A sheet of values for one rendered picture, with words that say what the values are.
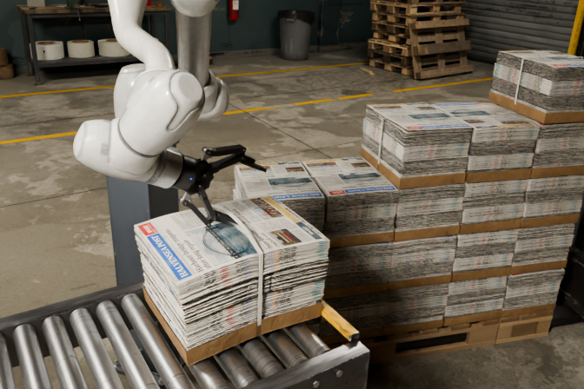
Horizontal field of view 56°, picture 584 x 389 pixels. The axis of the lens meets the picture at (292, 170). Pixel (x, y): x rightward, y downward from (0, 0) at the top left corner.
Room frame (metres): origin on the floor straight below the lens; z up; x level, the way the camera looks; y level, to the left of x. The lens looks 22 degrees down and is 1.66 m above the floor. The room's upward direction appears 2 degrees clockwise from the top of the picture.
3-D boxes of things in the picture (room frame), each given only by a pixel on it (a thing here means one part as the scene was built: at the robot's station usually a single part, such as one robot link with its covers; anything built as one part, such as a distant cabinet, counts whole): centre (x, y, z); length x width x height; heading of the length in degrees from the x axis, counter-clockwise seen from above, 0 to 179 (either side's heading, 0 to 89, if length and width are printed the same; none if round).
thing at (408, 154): (2.13, -0.49, 0.95); 0.38 x 0.29 x 0.23; 17
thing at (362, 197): (2.09, -0.36, 0.42); 1.17 x 0.39 x 0.83; 106
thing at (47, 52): (7.41, 2.66, 0.55); 1.80 x 0.70 x 1.09; 123
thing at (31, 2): (7.44, 2.66, 0.96); 1.69 x 0.57 x 0.12; 123
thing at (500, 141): (2.21, -0.78, 0.95); 0.38 x 0.29 x 0.23; 15
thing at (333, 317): (1.25, -0.05, 0.81); 0.43 x 0.03 x 0.02; 33
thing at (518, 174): (2.21, -0.78, 0.86); 0.38 x 0.29 x 0.04; 15
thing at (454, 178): (2.13, -0.49, 0.86); 0.38 x 0.29 x 0.04; 17
